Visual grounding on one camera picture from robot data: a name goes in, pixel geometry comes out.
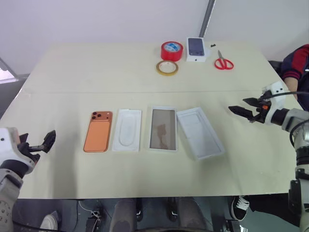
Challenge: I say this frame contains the black shoe white mark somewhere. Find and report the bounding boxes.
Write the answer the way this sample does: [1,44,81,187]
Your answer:
[136,198,143,222]
[167,197,180,222]

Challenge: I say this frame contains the black white sneaker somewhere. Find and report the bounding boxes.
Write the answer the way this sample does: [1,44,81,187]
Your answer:
[231,195,250,221]

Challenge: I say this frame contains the person in navy red jacket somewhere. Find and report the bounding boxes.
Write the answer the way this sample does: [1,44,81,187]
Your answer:
[281,44,309,112]

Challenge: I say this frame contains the white floor cable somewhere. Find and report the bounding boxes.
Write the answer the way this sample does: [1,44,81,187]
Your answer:
[78,200,101,218]

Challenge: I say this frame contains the black chair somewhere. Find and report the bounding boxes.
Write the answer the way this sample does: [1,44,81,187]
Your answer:
[268,60,283,78]

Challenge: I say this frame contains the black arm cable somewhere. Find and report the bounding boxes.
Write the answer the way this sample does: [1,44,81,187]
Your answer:
[264,89,309,145]
[11,220,58,231]

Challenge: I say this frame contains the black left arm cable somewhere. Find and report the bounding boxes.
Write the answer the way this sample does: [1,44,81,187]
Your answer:
[11,220,58,231]

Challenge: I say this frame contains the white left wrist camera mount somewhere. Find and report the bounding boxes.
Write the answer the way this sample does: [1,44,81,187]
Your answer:
[0,127,41,175]

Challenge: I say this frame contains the white phone box lid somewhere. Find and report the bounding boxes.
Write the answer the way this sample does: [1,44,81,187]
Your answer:
[176,106,226,162]

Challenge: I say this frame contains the grey wall strip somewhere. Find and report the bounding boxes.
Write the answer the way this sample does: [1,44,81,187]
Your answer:
[199,0,216,38]

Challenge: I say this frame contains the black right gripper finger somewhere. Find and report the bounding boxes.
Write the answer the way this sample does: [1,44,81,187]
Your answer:
[228,105,257,123]
[242,97,262,107]

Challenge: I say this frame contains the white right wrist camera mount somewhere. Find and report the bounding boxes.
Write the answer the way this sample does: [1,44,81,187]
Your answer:
[262,82,287,125]

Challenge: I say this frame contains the red tape roll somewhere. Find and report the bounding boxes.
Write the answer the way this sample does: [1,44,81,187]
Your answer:
[160,41,185,61]

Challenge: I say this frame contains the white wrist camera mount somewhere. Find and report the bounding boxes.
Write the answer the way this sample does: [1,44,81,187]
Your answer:
[0,127,41,175]
[262,82,287,125]

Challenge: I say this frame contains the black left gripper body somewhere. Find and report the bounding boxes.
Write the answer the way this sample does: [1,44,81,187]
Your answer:
[17,142,47,168]

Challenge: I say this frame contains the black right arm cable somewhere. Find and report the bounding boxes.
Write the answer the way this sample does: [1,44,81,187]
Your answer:
[264,89,309,145]

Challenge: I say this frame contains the white moulded insert tray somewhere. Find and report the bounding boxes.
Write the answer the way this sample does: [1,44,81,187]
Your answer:
[111,108,143,153]

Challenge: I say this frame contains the orange smartphone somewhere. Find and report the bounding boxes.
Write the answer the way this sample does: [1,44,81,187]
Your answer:
[83,111,114,153]

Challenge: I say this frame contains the red handled scissors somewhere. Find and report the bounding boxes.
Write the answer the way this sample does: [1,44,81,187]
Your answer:
[214,50,235,71]

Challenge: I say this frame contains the grey metal frame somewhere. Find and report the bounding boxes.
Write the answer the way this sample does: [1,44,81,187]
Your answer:
[0,57,30,85]

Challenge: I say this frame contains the white boxed phone package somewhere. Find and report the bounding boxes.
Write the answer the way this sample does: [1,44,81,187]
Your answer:
[185,37,211,63]

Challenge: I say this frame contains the person's dark trouser leg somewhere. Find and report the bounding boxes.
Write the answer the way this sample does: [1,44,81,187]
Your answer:
[246,193,292,215]

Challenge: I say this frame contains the white box base tray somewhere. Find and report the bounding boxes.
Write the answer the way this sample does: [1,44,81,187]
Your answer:
[147,105,180,153]

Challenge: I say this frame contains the yellow clear tape roll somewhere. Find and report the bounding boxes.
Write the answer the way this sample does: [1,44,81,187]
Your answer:
[155,60,180,77]

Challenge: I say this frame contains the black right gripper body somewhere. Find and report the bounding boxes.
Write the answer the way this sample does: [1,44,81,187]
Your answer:
[252,93,273,123]

